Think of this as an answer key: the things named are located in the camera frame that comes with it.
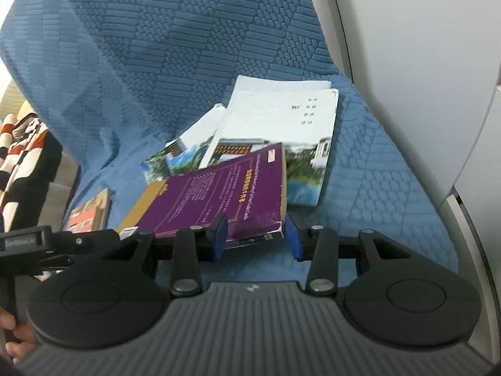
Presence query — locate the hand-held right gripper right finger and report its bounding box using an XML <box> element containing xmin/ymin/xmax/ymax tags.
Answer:
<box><xmin>285</xmin><ymin>212</ymin><xmax>411</xmax><ymax>296</ymax></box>

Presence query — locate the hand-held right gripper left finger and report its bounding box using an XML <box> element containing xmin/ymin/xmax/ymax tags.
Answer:
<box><xmin>100</xmin><ymin>213</ymin><xmax>230</xmax><ymax>297</ymax></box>

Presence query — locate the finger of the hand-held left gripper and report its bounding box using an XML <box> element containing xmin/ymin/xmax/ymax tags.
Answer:
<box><xmin>53</xmin><ymin>230</ymin><xmax>122</xmax><ymax>261</ymax></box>

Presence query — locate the white book with orange band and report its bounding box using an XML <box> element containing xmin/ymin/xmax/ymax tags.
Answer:
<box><xmin>63</xmin><ymin>207</ymin><xmax>96</xmax><ymax>232</ymax></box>

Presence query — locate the brown painting cover book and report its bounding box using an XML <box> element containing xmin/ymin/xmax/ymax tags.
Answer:
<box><xmin>72</xmin><ymin>188</ymin><xmax>113</xmax><ymax>230</ymax></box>

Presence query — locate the purple and gold book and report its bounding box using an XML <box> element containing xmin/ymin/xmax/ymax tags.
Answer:
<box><xmin>117</xmin><ymin>142</ymin><xmax>288</xmax><ymax>249</ymax></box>

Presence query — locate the plain white notebook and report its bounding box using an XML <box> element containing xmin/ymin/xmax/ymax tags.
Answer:
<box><xmin>234</xmin><ymin>74</ymin><xmax>333</xmax><ymax>91</ymax></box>

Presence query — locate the person's left hand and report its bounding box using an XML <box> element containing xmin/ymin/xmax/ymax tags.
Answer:
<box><xmin>0</xmin><ymin>307</ymin><xmax>37</xmax><ymax>366</ymax></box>

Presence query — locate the beige bed sheet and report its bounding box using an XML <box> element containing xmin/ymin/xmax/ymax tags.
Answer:
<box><xmin>49</xmin><ymin>153</ymin><xmax>81</xmax><ymax>226</ymax></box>

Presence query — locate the red black white striped blanket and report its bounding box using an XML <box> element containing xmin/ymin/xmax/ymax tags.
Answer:
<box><xmin>0</xmin><ymin>102</ymin><xmax>63</xmax><ymax>228</ymax></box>

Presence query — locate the blue textured cover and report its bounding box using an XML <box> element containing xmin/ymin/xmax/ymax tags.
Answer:
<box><xmin>0</xmin><ymin>0</ymin><xmax>458</xmax><ymax>288</ymax></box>

